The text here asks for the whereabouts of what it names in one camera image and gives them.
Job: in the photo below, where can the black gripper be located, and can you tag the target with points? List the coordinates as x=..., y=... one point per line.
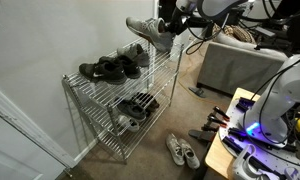
x=179, y=20

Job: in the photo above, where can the dark low-top shoe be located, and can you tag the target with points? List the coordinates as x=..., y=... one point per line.
x=133, y=111

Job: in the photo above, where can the white shoe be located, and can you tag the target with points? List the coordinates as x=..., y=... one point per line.
x=131, y=125

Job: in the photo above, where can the light grey running shoe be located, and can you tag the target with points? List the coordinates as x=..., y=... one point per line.
x=190, y=155
x=175, y=150

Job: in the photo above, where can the brown woven basket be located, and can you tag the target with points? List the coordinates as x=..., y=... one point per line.
x=238, y=33

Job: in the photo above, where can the black striped slide sandal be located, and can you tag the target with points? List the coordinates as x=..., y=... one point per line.
x=145, y=99

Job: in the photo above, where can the brown sandal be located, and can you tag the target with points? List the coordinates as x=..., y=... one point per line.
x=153, y=106

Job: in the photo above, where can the grey sofa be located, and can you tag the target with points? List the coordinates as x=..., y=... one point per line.
x=236, y=70

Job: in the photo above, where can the black clamp with orange tip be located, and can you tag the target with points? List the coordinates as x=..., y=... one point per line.
x=217, y=120
x=210, y=127
x=221, y=113

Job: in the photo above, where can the long black mounting bar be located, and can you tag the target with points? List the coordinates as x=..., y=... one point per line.
x=236, y=132
x=235, y=146

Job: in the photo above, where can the white VR controller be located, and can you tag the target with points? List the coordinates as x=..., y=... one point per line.
x=240, y=166

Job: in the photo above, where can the plain white door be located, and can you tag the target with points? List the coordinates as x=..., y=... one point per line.
x=16, y=150

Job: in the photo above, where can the small black mounting bracket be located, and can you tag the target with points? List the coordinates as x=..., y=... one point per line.
x=246, y=100
x=242, y=107

